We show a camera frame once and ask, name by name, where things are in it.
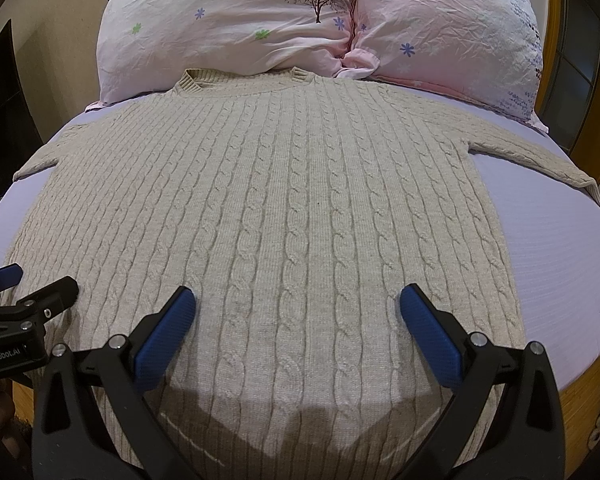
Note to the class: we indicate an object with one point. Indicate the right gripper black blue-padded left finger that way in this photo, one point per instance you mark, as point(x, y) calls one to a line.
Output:
point(70, 438)

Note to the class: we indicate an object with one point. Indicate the right floral pink pillow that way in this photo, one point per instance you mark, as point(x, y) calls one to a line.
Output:
point(483, 52)

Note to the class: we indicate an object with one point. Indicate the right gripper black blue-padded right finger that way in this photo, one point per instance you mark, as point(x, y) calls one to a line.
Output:
point(526, 436)

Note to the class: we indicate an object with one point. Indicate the wooden bed frame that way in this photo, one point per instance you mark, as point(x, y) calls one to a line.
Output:
point(569, 96)

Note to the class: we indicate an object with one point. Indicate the left floral pink pillow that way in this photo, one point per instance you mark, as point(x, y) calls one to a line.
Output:
point(146, 45)

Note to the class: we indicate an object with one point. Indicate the beige cable-knit sweater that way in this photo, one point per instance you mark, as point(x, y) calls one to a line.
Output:
point(296, 208)

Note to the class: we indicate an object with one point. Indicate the dark bedside furniture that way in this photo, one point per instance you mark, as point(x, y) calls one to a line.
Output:
point(19, 138)

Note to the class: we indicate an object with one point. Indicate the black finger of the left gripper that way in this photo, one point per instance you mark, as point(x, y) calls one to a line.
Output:
point(50, 294)

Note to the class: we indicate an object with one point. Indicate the floral pink pillow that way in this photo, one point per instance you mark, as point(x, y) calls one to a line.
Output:
point(146, 45)
point(483, 52)

